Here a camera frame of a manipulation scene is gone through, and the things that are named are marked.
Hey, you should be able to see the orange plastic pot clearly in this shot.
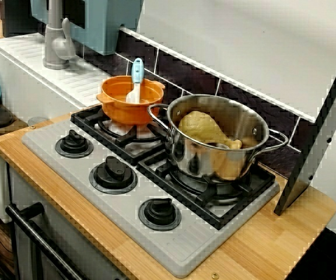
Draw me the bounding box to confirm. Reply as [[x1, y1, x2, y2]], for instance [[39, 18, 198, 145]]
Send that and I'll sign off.
[[96, 75, 166, 127]]

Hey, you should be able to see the stainless steel pot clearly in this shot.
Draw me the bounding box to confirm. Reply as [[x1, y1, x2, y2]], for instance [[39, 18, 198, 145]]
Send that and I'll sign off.
[[147, 93, 290, 182]]

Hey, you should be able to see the black stove knob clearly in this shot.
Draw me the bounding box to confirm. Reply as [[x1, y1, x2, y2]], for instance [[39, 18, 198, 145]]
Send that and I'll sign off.
[[138, 197, 183, 233], [89, 155, 138, 195], [54, 129, 94, 160]]

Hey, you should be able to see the grey stove top panel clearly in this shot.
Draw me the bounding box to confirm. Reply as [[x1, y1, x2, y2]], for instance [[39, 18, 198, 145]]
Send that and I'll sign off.
[[21, 116, 281, 278]]

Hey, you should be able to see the yellow toy chicken drumstick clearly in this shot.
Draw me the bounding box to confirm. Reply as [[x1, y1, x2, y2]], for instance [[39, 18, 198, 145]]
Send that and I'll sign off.
[[178, 110, 243, 150]]

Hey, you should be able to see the dark tile backsplash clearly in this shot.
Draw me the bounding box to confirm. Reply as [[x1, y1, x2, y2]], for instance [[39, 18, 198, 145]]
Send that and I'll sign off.
[[68, 29, 303, 179]]

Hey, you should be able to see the black burner grate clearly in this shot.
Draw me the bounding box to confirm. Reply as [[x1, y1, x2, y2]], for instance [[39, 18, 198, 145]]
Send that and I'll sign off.
[[135, 151, 277, 231], [70, 103, 169, 166]]

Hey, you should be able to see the teal toy microwave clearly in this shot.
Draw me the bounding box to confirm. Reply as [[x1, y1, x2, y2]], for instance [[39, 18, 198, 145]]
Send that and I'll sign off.
[[30, 0, 144, 56]]

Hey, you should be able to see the grey sink drain disc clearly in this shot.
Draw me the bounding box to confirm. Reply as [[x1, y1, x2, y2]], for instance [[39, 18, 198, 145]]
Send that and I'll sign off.
[[27, 116, 48, 126]]

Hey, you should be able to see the dark grey hood side panel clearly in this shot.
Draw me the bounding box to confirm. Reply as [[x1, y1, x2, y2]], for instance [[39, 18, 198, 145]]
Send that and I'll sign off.
[[274, 37, 336, 216]]

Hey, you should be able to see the grey toy faucet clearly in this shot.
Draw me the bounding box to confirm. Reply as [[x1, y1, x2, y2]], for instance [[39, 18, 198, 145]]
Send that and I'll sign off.
[[42, 0, 76, 70]]

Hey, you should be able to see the wooden countertop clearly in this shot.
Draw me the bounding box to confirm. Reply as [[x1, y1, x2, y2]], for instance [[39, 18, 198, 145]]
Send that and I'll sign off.
[[0, 103, 336, 280]]

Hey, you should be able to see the white oven cabinet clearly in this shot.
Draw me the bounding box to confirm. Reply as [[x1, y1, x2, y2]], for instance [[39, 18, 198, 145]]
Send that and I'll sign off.
[[4, 163, 128, 280]]

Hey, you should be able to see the white toy sink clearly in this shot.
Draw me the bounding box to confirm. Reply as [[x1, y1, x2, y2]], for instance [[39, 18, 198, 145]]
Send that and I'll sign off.
[[0, 32, 119, 225]]

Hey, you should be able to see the blue handled white spatula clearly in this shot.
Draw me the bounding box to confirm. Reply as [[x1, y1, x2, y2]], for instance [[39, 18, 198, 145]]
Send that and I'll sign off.
[[125, 57, 145, 104]]

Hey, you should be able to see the black oven door handle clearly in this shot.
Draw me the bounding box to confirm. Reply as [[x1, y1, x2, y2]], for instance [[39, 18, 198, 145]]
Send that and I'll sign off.
[[5, 201, 84, 280]]

